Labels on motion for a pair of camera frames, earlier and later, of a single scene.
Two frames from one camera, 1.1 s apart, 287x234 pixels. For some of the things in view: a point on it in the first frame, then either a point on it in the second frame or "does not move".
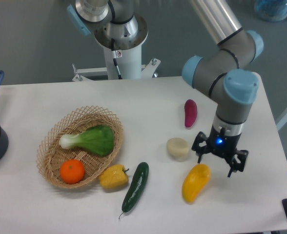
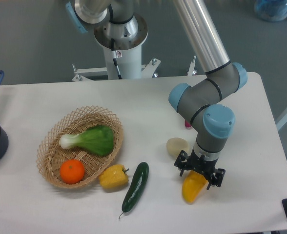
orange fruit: (72, 171) does not move
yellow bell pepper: (114, 177) does not move
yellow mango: (196, 176) does not move
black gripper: (221, 144) → (194, 163)
